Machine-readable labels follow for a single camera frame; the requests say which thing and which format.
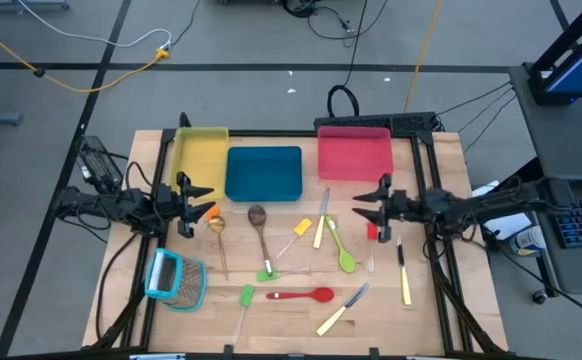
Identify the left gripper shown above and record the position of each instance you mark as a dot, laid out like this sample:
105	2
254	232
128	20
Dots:
166	202

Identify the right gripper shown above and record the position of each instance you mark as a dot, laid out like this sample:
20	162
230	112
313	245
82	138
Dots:
403	206

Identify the orange silicone spatula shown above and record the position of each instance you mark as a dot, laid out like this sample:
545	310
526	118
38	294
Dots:
212	212

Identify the red silicone spatula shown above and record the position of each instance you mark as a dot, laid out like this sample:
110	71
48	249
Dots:
372	231

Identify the dark wooden spoon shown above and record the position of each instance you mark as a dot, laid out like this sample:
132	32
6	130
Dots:
257	216

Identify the green silicone spoon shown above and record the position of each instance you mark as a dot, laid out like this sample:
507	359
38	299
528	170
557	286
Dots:
347	261

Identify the yellow silicone spatula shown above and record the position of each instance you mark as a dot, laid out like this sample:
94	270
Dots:
302	226

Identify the green silicone spatula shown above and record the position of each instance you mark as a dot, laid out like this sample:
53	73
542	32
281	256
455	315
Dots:
246	295
263	275

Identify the red silicone spoon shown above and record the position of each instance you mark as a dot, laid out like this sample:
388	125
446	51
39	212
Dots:
323	294

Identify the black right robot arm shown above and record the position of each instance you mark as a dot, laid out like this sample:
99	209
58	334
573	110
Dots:
481	207

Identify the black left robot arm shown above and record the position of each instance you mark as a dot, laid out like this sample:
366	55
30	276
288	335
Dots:
101	205

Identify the yellow plastic bin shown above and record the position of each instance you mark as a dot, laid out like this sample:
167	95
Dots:
201	155

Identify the red plastic bin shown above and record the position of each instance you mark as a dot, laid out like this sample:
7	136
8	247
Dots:
355	154

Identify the blue plastic bin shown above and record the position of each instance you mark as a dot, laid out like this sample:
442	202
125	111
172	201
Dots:
263	175

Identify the teal box grater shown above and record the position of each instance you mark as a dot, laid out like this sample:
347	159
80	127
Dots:
178	280

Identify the black perforated power box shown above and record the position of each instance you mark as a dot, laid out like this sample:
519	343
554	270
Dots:
411	122

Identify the black mesh power unit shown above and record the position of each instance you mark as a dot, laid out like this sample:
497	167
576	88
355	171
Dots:
98	165

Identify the white paper sheet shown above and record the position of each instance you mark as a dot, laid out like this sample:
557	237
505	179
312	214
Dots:
513	225

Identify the white and blue can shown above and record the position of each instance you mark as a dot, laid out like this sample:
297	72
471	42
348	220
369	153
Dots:
528	240

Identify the black caster wheel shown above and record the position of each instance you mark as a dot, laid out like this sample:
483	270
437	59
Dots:
539	297

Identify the grey desk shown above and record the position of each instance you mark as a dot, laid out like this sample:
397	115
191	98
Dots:
561	140

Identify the silver metal bracket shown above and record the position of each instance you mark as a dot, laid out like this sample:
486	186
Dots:
156	356

